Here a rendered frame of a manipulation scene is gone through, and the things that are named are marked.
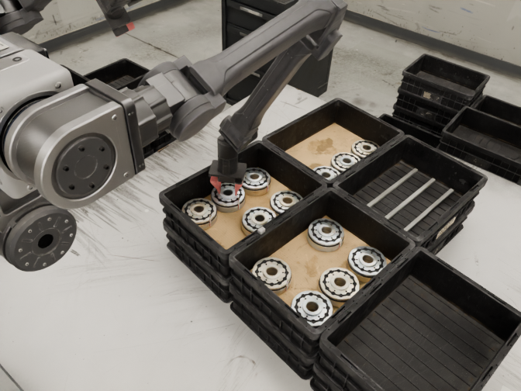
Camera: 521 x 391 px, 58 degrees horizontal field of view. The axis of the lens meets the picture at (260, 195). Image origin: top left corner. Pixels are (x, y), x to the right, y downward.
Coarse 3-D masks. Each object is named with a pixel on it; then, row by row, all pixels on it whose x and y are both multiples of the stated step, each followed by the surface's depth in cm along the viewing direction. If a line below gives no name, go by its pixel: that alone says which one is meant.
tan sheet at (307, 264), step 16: (304, 240) 134; (352, 240) 135; (272, 256) 129; (288, 256) 129; (304, 256) 130; (320, 256) 130; (336, 256) 130; (304, 272) 126; (320, 272) 126; (288, 288) 122; (304, 288) 122; (288, 304) 118
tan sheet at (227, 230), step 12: (276, 180) 152; (252, 204) 144; (264, 204) 144; (228, 216) 139; (240, 216) 140; (216, 228) 136; (228, 228) 136; (240, 228) 136; (216, 240) 132; (228, 240) 133
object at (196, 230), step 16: (256, 144) 150; (288, 160) 144; (192, 176) 137; (160, 192) 131; (176, 208) 128; (288, 208) 129; (192, 224) 123; (272, 224) 124; (208, 240) 119; (240, 240) 120; (224, 256) 117
